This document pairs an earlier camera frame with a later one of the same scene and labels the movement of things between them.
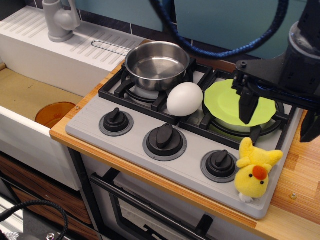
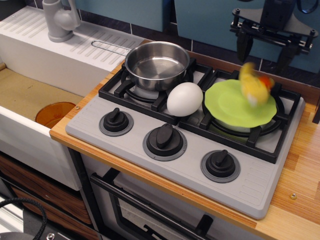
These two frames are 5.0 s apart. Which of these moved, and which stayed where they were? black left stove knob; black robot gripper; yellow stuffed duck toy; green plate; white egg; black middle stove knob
Moved: yellow stuffed duck toy; black robot gripper
Stayed: black left stove knob; white egg; black middle stove knob; green plate
